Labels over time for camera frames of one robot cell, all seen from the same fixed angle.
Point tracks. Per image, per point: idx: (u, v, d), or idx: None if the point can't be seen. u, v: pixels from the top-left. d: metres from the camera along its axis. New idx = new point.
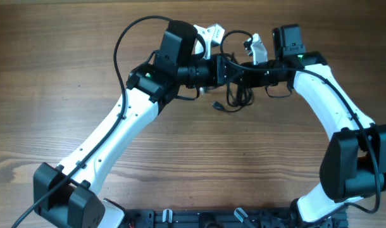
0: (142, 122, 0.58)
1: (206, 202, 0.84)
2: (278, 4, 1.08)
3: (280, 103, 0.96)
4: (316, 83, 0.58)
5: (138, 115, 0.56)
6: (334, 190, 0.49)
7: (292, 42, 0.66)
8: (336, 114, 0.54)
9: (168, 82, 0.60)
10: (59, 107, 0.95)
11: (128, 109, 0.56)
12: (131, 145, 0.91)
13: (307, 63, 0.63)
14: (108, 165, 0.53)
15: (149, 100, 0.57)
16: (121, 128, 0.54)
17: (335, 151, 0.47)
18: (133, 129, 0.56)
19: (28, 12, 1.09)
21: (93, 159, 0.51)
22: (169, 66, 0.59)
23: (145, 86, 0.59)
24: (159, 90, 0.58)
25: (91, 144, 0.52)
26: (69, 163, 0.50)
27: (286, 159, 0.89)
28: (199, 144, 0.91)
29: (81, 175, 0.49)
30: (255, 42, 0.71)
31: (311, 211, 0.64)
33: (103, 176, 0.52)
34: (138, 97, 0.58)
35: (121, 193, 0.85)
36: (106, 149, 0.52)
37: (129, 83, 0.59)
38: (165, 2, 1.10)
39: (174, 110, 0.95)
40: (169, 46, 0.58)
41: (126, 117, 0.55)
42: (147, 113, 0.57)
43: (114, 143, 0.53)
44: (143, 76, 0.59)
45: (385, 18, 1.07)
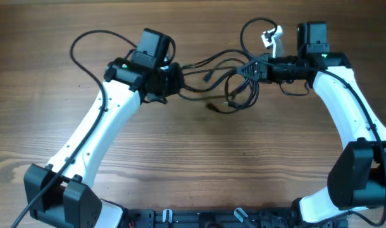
0: (125, 113, 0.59)
1: (206, 202, 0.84)
2: (278, 4, 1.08)
3: (280, 103, 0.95)
4: (337, 87, 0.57)
5: (120, 106, 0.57)
6: (342, 197, 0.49)
7: (316, 40, 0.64)
8: (354, 123, 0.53)
9: (145, 71, 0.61)
10: (59, 107, 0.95)
11: (109, 101, 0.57)
12: (131, 145, 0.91)
13: (331, 63, 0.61)
14: (98, 158, 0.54)
15: (130, 89, 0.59)
16: (104, 120, 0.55)
17: (348, 159, 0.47)
18: (117, 120, 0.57)
19: (28, 12, 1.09)
21: (81, 153, 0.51)
22: (146, 61, 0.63)
23: (124, 78, 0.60)
24: (137, 80, 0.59)
25: (76, 139, 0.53)
26: (58, 160, 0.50)
27: (287, 159, 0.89)
28: (199, 144, 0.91)
29: (72, 170, 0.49)
30: (278, 35, 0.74)
31: (314, 213, 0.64)
33: (93, 169, 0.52)
34: (117, 88, 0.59)
35: (121, 193, 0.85)
36: (93, 142, 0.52)
37: (107, 76, 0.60)
38: (166, 2, 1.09)
39: (174, 110, 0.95)
40: (147, 43, 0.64)
41: (108, 109, 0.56)
42: (129, 103, 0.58)
43: (100, 135, 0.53)
44: (121, 68, 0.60)
45: None
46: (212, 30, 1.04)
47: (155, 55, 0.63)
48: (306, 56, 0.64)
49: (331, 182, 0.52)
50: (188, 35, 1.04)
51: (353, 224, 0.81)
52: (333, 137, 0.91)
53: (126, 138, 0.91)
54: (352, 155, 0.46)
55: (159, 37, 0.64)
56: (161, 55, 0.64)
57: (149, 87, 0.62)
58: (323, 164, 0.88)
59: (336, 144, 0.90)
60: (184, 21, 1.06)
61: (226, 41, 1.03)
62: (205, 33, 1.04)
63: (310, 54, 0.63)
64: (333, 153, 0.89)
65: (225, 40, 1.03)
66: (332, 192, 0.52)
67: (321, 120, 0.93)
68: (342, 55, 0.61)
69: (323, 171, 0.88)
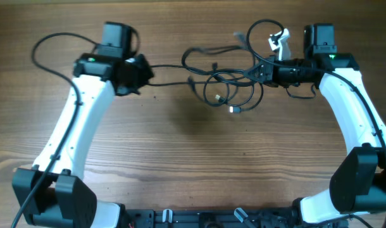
0: (101, 104, 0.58)
1: (206, 202, 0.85)
2: (278, 4, 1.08)
3: (281, 102, 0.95)
4: (344, 90, 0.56)
5: (94, 97, 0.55)
6: (344, 201, 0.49)
7: (323, 42, 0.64)
8: (359, 127, 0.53)
9: (114, 60, 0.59)
10: (59, 107, 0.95)
11: (83, 94, 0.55)
12: (131, 145, 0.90)
13: (338, 64, 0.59)
14: (82, 152, 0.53)
15: (100, 80, 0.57)
16: (82, 113, 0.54)
17: (352, 164, 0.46)
18: (95, 111, 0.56)
19: (28, 12, 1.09)
21: (66, 148, 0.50)
22: (112, 52, 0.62)
23: (94, 69, 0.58)
24: (107, 69, 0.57)
25: (57, 135, 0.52)
26: (43, 159, 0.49)
27: (287, 159, 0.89)
28: (199, 144, 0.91)
29: (59, 165, 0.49)
30: (284, 38, 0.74)
31: (314, 213, 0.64)
33: (81, 163, 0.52)
34: (90, 82, 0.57)
35: (121, 194, 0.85)
36: (74, 137, 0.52)
37: (76, 73, 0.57)
38: (166, 2, 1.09)
39: (174, 110, 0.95)
40: (111, 35, 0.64)
41: (83, 102, 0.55)
42: (104, 94, 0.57)
43: (81, 128, 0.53)
44: (88, 61, 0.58)
45: None
46: (212, 30, 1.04)
47: (121, 45, 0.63)
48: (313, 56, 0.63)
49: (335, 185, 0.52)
50: (188, 35, 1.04)
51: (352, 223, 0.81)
52: (333, 137, 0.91)
53: (127, 138, 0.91)
54: (355, 161, 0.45)
55: (121, 27, 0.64)
56: (126, 46, 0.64)
57: (120, 78, 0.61)
58: (323, 164, 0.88)
59: (336, 144, 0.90)
60: (184, 21, 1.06)
61: (226, 41, 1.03)
62: (205, 33, 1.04)
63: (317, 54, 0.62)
64: (333, 153, 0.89)
65: (225, 40, 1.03)
66: (335, 194, 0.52)
67: (321, 120, 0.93)
68: (349, 56, 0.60)
69: (323, 171, 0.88)
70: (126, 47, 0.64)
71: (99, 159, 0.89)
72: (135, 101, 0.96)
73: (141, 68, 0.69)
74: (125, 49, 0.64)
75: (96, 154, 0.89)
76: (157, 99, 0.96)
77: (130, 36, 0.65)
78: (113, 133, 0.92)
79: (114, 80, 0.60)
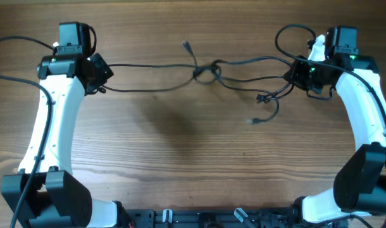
0: (74, 99, 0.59)
1: (206, 202, 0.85)
2: (278, 4, 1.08)
3: (280, 103, 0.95)
4: (361, 90, 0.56)
5: (65, 95, 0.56)
6: (347, 198, 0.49)
7: (345, 44, 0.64)
8: (371, 126, 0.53)
9: (76, 56, 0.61)
10: None
11: (52, 94, 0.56)
12: (131, 145, 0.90)
13: (357, 65, 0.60)
14: (66, 149, 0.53)
15: (67, 77, 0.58)
16: (56, 111, 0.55)
17: (359, 161, 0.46)
18: (69, 107, 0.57)
19: (28, 12, 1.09)
21: (48, 147, 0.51)
22: (72, 50, 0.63)
23: (58, 68, 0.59)
24: (71, 65, 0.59)
25: (37, 137, 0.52)
26: (27, 163, 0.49)
27: (287, 159, 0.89)
28: (199, 144, 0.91)
29: (44, 164, 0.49)
30: (319, 42, 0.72)
31: (314, 213, 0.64)
33: (66, 159, 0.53)
34: (59, 82, 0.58)
35: (121, 193, 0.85)
36: (54, 135, 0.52)
37: (41, 76, 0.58)
38: (165, 2, 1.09)
39: (174, 110, 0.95)
40: (68, 35, 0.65)
41: (55, 101, 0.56)
42: (74, 89, 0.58)
43: (59, 125, 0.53)
44: (50, 63, 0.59)
45: (385, 18, 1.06)
46: (212, 30, 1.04)
47: (81, 43, 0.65)
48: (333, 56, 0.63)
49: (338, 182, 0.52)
50: (188, 35, 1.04)
51: (353, 223, 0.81)
52: (333, 137, 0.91)
53: (127, 138, 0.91)
54: (363, 157, 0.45)
55: (76, 26, 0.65)
56: (85, 44, 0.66)
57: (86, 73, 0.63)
58: (323, 164, 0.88)
59: (336, 144, 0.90)
60: (183, 21, 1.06)
61: (226, 41, 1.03)
62: (205, 33, 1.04)
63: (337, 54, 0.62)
64: (333, 152, 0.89)
65: (225, 40, 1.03)
66: (338, 192, 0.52)
67: (321, 120, 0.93)
68: (371, 59, 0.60)
69: (324, 170, 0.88)
70: (86, 45, 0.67)
71: (99, 159, 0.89)
72: (135, 101, 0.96)
73: (101, 66, 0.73)
74: (85, 45, 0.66)
75: (96, 154, 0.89)
76: (157, 99, 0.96)
77: (86, 33, 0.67)
78: (113, 133, 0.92)
79: (81, 75, 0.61)
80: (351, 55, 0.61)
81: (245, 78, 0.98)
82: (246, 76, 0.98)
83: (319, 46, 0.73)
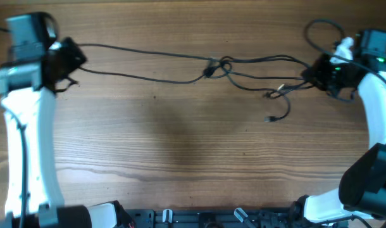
0: (49, 111, 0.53)
1: (206, 202, 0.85)
2: (278, 4, 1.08)
3: (280, 103, 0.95)
4: (384, 92, 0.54)
5: (36, 114, 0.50)
6: (351, 195, 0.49)
7: (374, 47, 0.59)
8: None
9: (40, 59, 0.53)
10: (60, 107, 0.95)
11: (20, 114, 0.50)
12: (130, 146, 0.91)
13: (384, 69, 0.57)
14: (52, 175, 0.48)
15: (35, 90, 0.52)
16: (30, 137, 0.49)
17: (371, 158, 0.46)
18: (45, 125, 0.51)
19: (28, 12, 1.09)
21: (31, 182, 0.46)
22: (30, 49, 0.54)
23: (20, 81, 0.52)
24: (35, 75, 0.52)
25: (16, 175, 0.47)
26: (14, 202, 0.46)
27: (286, 159, 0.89)
28: (198, 144, 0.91)
29: (33, 201, 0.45)
30: (345, 44, 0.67)
31: (314, 212, 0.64)
33: (57, 186, 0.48)
34: (23, 96, 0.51)
35: (121, 193, 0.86)
36: (35, 166, 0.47)
37: (2, 92, 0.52)
38: (166, 2, 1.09)
39: (174, 110, 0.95)
40: (19, 30, 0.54)
41: (26, 124, 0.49)
42: (44, 104, 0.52)
43: (38, 152, 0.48)
44: (9, 73, 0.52)
45: None
46: (212, 30, 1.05)
47: (40, 38, 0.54)
48: (359, 57, 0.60)
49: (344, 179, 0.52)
50: (188, 35, 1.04)
51: (352, 223, 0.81)
52: (333, 137, 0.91)
53: (127, 138, 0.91)
54: (375, 155, 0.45)
55: (30, 16, 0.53)
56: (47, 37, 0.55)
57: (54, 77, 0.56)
58: (323, 164, 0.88)
59: (336, 144, 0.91)
60: (184, 21, 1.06)
61: (226, 41, 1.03)
62: (205, 33, 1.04)
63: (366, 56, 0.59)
64: (332, 152, 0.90)
65: (225, 40, 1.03)
66: (343, 189, 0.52)
67: (321, 120, 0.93)
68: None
69: (323, 170, 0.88)
70: (48, 37, 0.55)
71: (99, 159, 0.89)
72: (136, 101, 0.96)
73: (71, 52, 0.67)
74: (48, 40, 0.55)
75: (97, 154, 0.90)
76: (157, 99, 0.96)
77: (45, 23, 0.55)
78: (113, 133, 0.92)
79: (49, 82, 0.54)
80: (379, 58, 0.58)
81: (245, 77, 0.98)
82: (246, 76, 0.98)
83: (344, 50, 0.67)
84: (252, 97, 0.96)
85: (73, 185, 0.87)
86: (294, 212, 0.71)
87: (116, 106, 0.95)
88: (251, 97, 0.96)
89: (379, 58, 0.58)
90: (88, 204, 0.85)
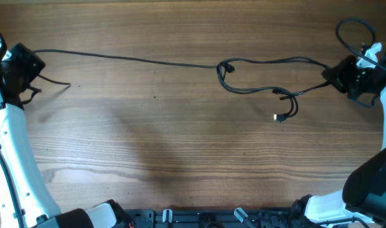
0: (19, 124, 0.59)
1: (206, 202, 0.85)
2: (279, 4, 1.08)
3: (280, 103, 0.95)
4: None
5: (7, 132, 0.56)
6: (355, 195, 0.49)
7: None
8: None
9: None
10: (60, 107, 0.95)
11: None
12: (130, 145, 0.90)
13: None
14: (39, 184, 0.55)
15: None
16: (6, 156, 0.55)
17: (381, 159, 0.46)
18: (19, 140, 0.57)
19: (28, 12, 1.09)
21: (22, 197, 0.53)
22: None
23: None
24: None
25: (4, 196, 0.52)
26: (9, 222, 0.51)
27: (286, 159, 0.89)
28: (198, 144, 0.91)
29: (30, 215, 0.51)
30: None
31: (317, 213, 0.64)
33: (46, 194, 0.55)
34: None
35: (121, 193, 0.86)
36: (20, 181, 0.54)
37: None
38: (165, 2, 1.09)
39: (174, 110, 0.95)
40: None
41: (0, 144, 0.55)
42: (11, 119, 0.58)
43: (18, 168, 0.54)
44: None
45: None
46: (212, 30, 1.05)
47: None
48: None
49: (351, 179, 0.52)
50: (187, 35, 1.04)
51: (353, 223, 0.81)
52: (333, 137, 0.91)
53: (127, 138, 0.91)
54: None
55: None
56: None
57: (11, 90, 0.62)
58: (323, 164, 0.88)
59: (336, 144, 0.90)
60: (184, 21, 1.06)
61: (226, 40, 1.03)
62: (205, 33, 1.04)
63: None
64: (333, 153, 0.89)
65: (225, 40, 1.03)
66: (348, 189, 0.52)
67: (321, 120, 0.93)
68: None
69: (324, 171, 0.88)
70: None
71: (99, 159, 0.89)
72: (135, 101, 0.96)
73: (24, 59, 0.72)
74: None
75: (97, 154, 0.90)
76: (157, 99, 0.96)
77: None
78: (113, 133, 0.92)
79: (6, 94, 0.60)
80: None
81: (245, 77, 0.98)
82: (247, 76, 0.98)
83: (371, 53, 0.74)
84: (253, 97, 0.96)
85: (73, 185, 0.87)
86: (295, 210, 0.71)
87: (117, 105, 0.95)
88: (251, 97, 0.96)
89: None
90: (88, 204, 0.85)
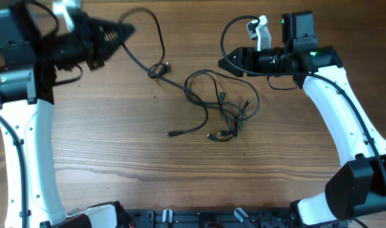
0: (45, 122, 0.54)
1: (206, 202, 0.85)
2: (279, 4, 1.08)
3: (280, 103, 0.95)
4: (330, 92, 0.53)
5: (33, 128, 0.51)
6: (342, 211, 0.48)
7: (304, 33, 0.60)
8: (350, 136, 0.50)
9: (33, 64, 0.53)
10: (59, 107, 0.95)
11: (17, 129, 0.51)
12: (130, 145, 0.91)
13: (321, 62, 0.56)
14: (50, 188, 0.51)
15: (29, 103, 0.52)
16: (27, 152, 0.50)
17: (348, 178, 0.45)
18: (41, 139, 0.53)
19: None
21: (31, 199, 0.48)
22: (21, 50, 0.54)
23: (12, 91, 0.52)
24: (30, 84, 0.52)
25: (16, 189, 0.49)
26: (14, 219, 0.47)
27: (286, 159, 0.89)
28: (198, 144, 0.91)
29: (33, 220, 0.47)
30: (300, 37, 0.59)
31: (313, 215, 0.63)
33: (55, 198, 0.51)
34: (18, 109, 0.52)
35: (121, 193, 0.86)
36: (34, 179, 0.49)
37: None
38: (165, 2, 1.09)
39: (174, 110, 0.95)
40: (1, 28, 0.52)
41: (23, 139, 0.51)
42: (40, 117, 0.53)
43: (36, 166, 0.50)
44: (0, 82, 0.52)
45: (384, 19, 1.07)
46: (213, 30, 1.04)
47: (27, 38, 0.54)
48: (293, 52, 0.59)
49: (329, 193, 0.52)
50: (188, 35, 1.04)
51: (352, 223, 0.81)
52: (333, 137, 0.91)
53: (127, 138, 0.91)
54: (351, 176, 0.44)
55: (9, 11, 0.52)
56: (30, 32, 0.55)
57: (47, 83, 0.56)
58: (323, 164, 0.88)
59: None
60: (184, 21, 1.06)
61: (226, 41, 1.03)
62: (205, 33, 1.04)
63: (298, 52, 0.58)
64: (333, 153, 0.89)
65: (225, 40, 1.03)
66: (331, 203, 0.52)
67: (321, 120, 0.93)
68: (332, 50, 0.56)
69: (324, 170, 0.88)
70: (30, 34, 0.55)
71: (99, 159, 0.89)
72: (136, 101, 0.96)
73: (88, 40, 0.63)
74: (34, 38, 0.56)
75: (96, 154, 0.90)
76: (157, 99, 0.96)
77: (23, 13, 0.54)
78: (113, 133, 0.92)
79: (40, 87, 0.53)
80: (312, 51, 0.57)
81: (245, 77, 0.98)
82: (247, 76, 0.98)
83: (262, 31, 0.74)
84: (253, 97, 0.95)
85: (72, 185, 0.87)
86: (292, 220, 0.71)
87: (117, 105, 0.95)
88: (252, 97, 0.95)
89: (311, 52, 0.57)
90: (88, 204, 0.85)
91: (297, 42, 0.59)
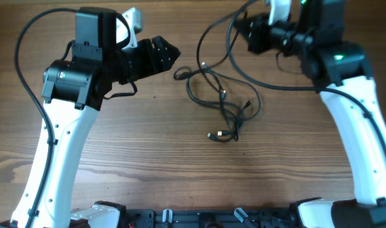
0: (85, 128, 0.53)
1: (206, 202, 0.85)
2: None
3: (280, 103, 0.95)
4: (355, 115, 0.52)
5: (70, 132, 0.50)
6: None
7: (329, 23, 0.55)
8: (373, 173, 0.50)
9: (93, 71, 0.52)
10: None
11: (56, 128, 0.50)
12: (131, 145, 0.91)
13: (347, 66, 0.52)
14: (65, 193, 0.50)
15: (76, 107, 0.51)
16: (57, 154, 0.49)
17: (364, 219, 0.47)
18: (76, 145, 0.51)
19: (28, 12, 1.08)
21: (43, 202, 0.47)
22: (91, 53, 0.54)
23: (68, 90, 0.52)
24: (84, 90, 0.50)
25: (34, 186, 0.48)
26: (21, 215, 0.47)
27: (286, 159, 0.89)
28: (199, 144, 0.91)
29: (38, 223, 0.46)
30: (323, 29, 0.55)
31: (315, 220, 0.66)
33: (66, 204, 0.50)
34: (59, 109, 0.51)
35: (121, 194, 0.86)
36: (54, 181, 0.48)
37: (45, 95, 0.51)
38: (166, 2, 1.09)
39: (174, 110, 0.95)
40: (86, 30, 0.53)
41: (57, 139, 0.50)
42: (82, 123, 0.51)
43: (61, 169, 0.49)
44: (58, 78, 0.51)
45: None
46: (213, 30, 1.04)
47: (102, 44, 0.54)
48: (316, 54, 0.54)
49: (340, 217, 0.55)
50: (188, 35, 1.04)
51: None
52: (333, 137, 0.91)
53: (127, 138, 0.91)
54: (370, 220, 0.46)
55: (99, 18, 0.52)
56: (108, 39, 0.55)
57: (101, 90, 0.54)
58: (323, 164, 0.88)
59: (336, 144, 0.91)
60: (184, 21, 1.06)
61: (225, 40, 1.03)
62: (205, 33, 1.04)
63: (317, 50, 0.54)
64: (333, 153, 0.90)
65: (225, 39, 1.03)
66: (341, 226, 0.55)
67: (321, 120, 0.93)
68: (360, 52, 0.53)
69: (324, 171, 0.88)
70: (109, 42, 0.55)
71: (99, 159, 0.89)
72: (135, 101, 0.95)
73: None
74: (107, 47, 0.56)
75: (96, 154, 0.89)
76: (157, 99, 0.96)
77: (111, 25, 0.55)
78: (113, 133, 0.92)
79: (93, 94, 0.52)
80: (337, 54, 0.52)
81: (245, 78, 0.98)
82: (247, 76, 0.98)
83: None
84: (254, 97, 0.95)
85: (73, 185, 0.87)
86: None
87: (116, 105, 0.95)
88: (252, 97, 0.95)
89: (336, 54, 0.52)
90: (88, 204, 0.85)
91: (321, 33, 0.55)
